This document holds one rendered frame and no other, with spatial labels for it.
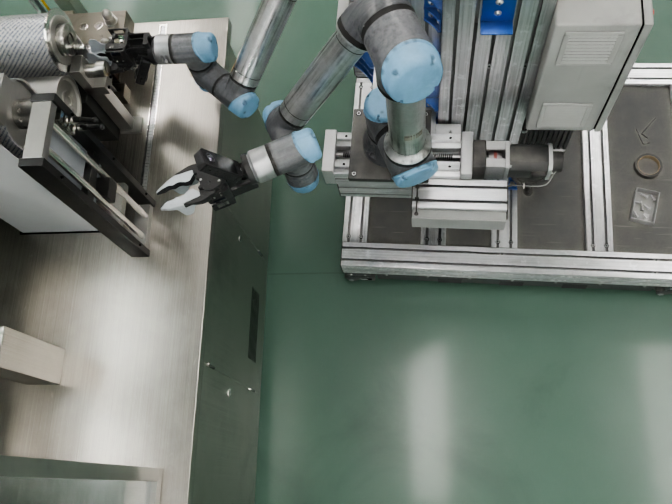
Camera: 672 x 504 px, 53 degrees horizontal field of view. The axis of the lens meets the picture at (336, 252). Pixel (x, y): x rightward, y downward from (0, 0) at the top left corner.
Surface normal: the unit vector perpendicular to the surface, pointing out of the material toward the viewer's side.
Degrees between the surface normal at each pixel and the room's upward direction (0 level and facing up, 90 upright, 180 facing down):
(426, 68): 84
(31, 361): 90
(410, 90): 82
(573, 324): 0
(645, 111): 0
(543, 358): 0
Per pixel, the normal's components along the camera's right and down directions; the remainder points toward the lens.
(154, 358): -0.12, -0.33
